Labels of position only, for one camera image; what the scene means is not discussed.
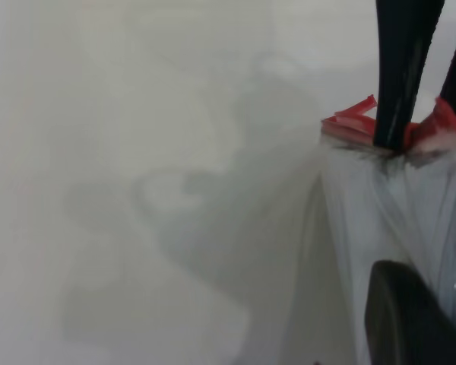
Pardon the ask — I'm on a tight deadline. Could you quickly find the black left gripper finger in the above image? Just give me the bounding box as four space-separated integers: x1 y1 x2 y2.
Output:
364 260 456 365

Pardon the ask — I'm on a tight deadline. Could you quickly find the transparent zip bag red zipper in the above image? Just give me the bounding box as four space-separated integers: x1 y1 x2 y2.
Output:
280 94 456 365

